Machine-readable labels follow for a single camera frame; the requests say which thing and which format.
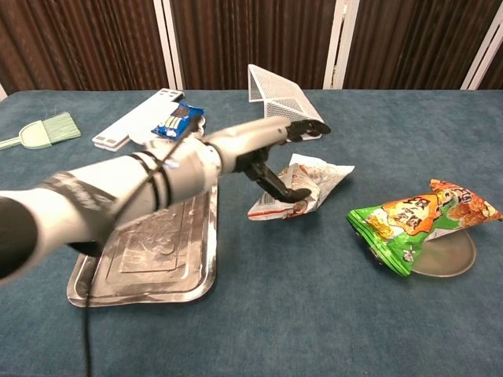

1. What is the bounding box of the brown slatted partition panel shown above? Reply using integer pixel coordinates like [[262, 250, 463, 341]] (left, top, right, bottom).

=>
[[469, 23, 503, 90], [332, 0, 503, 90], [163, 0, 349, 90], [0, 0, 177, 95]]

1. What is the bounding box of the teal felt table cover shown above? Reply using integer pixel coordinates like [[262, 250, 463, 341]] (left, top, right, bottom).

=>
[[0, 89, 503, 377]]

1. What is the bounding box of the white cloud-shaped plate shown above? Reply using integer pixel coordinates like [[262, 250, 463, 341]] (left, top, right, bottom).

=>
[[127, 115, 206, 150]]

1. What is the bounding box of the rectangular stainless steel tray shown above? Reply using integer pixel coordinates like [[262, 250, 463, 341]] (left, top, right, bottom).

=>
[[66, 183, 219, 308]]

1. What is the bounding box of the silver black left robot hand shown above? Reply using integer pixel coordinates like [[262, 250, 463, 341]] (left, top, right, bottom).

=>
[[204, 115, 332, 204]]

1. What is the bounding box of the white flat plastic board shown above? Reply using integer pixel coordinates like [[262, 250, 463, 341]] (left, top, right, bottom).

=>
[[92, 88, 185, 152]]

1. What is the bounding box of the white green snack bag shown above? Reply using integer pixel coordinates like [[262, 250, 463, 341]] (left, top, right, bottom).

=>
[[247, 152, 356, 221]]

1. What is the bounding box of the white wire mesh basket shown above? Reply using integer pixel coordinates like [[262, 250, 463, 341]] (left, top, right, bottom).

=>
[[247, 64, 325, 133]]

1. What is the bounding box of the blue white snack packet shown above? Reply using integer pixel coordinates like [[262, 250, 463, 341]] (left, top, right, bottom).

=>
[[151, 102, 206, 139]]

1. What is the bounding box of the orange green snack bag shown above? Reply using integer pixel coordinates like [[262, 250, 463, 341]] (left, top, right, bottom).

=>
[[347, 179, 503, 277]]

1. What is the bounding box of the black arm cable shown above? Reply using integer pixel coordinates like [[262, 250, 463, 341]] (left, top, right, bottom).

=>
[[80, 117, 204, 377]]

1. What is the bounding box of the mint green hand brush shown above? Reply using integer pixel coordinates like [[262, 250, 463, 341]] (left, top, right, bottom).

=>
[[42, 112, 83, 145]]

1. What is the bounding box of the round stainless steel plate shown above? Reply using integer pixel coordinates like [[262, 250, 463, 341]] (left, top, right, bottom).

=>
[[408, 229, 478, 278]]

